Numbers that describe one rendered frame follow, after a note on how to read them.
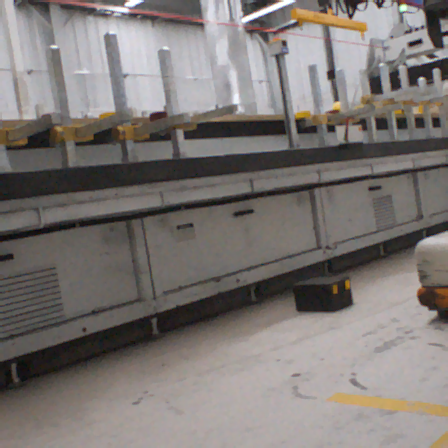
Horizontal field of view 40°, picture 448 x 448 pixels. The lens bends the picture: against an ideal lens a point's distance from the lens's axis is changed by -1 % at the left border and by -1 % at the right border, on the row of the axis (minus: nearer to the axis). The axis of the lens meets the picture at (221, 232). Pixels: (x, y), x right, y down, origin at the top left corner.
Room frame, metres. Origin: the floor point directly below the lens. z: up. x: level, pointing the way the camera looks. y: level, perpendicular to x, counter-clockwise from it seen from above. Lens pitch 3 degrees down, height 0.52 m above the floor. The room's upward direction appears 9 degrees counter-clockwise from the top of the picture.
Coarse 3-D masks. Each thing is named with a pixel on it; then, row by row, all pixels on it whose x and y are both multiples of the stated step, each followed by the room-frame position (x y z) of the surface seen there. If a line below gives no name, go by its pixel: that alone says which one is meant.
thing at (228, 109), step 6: (216, 108) 2.29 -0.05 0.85; (222, 108) 2.27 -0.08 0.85; (228, 108) 2.25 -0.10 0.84; (234, 108) 2.24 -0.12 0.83; (198, 114) 2.36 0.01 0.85; (204, 114) 2.34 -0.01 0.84; (210, 114) 2.31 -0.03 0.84; (216, 114) 2.29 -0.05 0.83; (222, 114) 2.27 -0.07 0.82; (228, 114) 2.28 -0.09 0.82; (192, 120) 2.38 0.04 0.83; (198, 120) 2.36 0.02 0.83; (204, 120) 2.35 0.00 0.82; (156, 132) 2.53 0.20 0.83; (162, 132) 2.51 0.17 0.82
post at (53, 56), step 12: (48, 48) 2.04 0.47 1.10; (48, 60) 2.05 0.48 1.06; (60, 60) 2.05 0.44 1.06; (60, 72) 2.05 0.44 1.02; (60, 84) 2.04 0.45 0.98; (60, 96) 2.04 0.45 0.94; (60, 108) 2.03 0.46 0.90; (60, 144) 2.06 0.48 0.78; (72, 144) 2.05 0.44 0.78; (72, 156) 2.04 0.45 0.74
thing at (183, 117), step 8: (184, 112) 2.06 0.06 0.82; (160, 120) 2.14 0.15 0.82; (168, 120) 2.11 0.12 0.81; (176, 120) 2.08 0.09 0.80; (184, 120) 2.06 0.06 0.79; (136, 128) 2.23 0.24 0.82; (144, 128) 2.20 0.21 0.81; (152, 128) 2.17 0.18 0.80; (160, 128) 2.14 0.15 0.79; (112, 144) 2.35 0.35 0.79
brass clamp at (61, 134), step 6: (66, 126) 2.03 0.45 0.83; (72, 126) 2.05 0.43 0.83; (78, 126) 2.06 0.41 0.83; (54, 132) 2.02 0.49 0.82; (60, 132) 2.01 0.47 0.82; (66, 132) 2.03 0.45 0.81; (72, 132) 2.05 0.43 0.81; (54, 138) 2.03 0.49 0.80; (60, 138) 2.02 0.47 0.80; (66, 138) 2.03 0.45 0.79; (72, 138) 2.04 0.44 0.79; (78, 138) 2.06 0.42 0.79; (84, 138) 2.08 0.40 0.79; (90, 138) 2.09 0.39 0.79
